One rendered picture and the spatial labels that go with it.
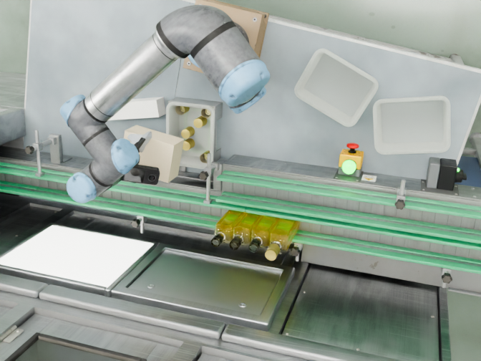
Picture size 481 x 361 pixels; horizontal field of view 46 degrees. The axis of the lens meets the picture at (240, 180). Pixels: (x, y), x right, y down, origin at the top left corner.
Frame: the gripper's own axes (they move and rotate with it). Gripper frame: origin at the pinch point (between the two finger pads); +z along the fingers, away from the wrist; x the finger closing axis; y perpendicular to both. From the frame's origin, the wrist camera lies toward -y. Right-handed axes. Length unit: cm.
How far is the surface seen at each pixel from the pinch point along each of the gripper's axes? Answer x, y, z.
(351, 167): -6, -57, 26
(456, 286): 21, -98, 23
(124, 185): 21.8, 15.9, 18.4
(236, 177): 5.5, -23.6, 16.3
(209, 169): 4.4, -14.9, 13.8
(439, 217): 1, -86, 23
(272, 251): 14.7, -43.7, -5.3
